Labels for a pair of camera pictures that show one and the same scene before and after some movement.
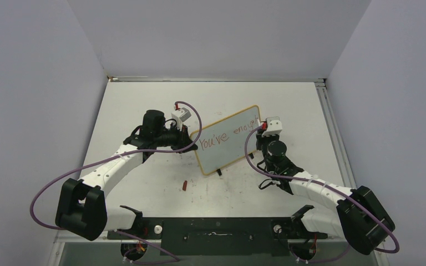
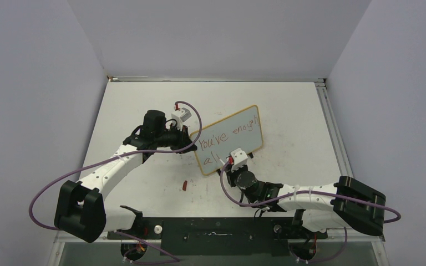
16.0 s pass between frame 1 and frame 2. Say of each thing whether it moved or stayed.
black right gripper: moved
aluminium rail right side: stayed
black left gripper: stayed
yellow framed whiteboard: stayed
